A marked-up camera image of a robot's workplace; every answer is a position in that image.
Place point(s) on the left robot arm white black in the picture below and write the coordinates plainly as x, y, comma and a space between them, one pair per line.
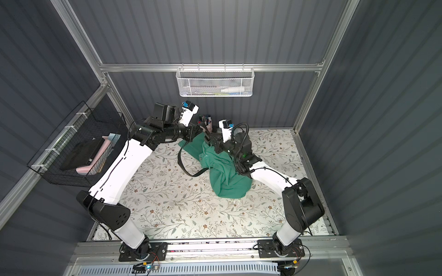
101, 201

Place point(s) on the pink plastic tool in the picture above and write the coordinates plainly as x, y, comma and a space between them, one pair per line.
100, 157

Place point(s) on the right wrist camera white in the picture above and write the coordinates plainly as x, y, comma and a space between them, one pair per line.
226, 127

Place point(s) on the white tube in basket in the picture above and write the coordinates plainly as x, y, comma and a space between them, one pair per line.
233, 90

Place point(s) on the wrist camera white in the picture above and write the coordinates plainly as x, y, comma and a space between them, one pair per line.
189, 109
226, 127

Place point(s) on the white wire mesh basket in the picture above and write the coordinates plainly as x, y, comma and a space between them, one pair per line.
199, 83

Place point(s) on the white ventilated front panel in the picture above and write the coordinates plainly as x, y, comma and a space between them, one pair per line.
185, 269

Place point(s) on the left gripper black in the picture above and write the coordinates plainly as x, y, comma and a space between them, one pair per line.
195, 125

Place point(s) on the pink pen holder cup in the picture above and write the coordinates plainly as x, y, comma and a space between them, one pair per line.
205, 122

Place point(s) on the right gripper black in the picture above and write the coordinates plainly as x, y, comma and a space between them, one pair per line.
214, 135

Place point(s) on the black wire wall basket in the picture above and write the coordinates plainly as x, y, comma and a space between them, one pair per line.
92, 123

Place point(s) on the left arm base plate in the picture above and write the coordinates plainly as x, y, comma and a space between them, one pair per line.
147, 251

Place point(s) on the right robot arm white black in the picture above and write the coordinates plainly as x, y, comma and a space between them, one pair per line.
301, 203

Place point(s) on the green trousers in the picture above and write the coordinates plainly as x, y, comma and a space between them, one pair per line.
225, 181

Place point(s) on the black flat pouch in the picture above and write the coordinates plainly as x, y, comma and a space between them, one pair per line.
81, 155

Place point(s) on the small green circuit board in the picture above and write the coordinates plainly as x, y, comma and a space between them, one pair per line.
144, 268

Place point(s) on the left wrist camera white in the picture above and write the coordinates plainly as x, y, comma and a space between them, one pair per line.
189, 109

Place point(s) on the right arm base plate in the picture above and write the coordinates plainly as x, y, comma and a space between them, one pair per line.
274, 249

